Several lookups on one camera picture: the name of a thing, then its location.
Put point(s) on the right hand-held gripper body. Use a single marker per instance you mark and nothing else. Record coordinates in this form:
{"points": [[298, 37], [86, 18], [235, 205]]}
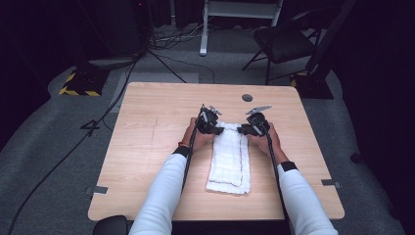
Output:
{"points": [[257, 122]]}

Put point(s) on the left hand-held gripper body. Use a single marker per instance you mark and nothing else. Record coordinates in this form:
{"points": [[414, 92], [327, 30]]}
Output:
{"points": [[206, 121]]}

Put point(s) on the white cloth with coloured stitching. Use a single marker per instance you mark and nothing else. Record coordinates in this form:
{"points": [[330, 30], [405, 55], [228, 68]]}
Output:
{"points": [[230, 160]]}

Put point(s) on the person's left hand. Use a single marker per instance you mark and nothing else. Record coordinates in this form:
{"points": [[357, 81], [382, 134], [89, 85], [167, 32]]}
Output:
{"points": [[199, 138]]}

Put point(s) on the person's right hand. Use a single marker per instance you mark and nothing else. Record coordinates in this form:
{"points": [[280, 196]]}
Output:
{"points": [[269, 143]]}

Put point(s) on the grey round table grommet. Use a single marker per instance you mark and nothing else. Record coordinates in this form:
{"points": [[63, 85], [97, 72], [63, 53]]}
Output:
{"points": [[247, 97]]}

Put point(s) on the black slanted stand with base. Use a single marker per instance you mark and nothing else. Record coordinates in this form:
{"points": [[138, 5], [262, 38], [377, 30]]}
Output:
{"points": [[318, 86]]}

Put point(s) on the black folding chair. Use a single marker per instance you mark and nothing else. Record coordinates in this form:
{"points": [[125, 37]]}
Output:
{"points": [[280, 42]]}

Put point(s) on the grey tape strip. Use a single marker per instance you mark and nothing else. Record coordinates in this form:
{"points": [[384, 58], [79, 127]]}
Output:
{"points": [[331, 183], [97, 190]]}

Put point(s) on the black caster wheel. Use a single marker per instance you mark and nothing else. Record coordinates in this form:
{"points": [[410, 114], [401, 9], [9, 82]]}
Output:
{"points": [[356, 157]]}

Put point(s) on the yellow black striped stand base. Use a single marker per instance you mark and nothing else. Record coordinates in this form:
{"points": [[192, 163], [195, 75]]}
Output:
{"points": [[83, 83]]}

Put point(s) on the white metal stand frame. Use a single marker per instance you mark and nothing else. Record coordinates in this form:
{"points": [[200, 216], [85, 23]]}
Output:
{"points": [[204, 32]]}

